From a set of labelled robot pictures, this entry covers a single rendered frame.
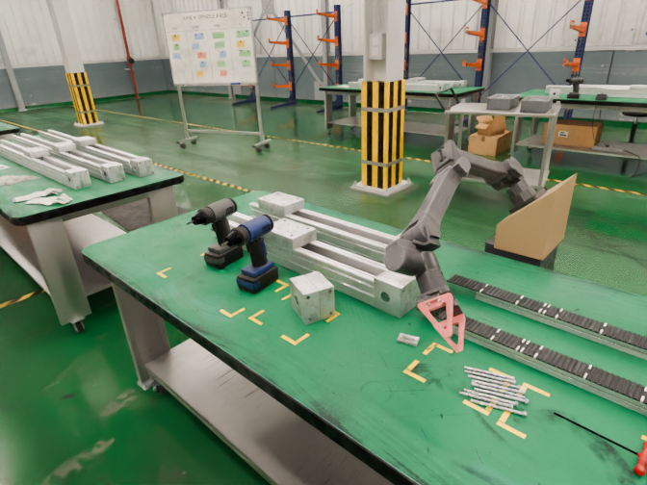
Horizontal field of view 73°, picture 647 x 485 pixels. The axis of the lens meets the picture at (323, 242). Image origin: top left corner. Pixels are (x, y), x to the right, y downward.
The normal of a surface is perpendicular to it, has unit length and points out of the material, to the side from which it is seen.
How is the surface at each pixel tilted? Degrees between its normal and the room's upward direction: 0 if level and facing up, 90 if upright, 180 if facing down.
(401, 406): 0
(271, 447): 0
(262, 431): 0
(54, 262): 90
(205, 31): 90
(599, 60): 90
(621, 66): 90
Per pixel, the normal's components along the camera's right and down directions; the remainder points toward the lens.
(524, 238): -0.67, 0.33
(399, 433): -0.04, -0.91
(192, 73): -0.38, 0.40
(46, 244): 0.73, 0.25
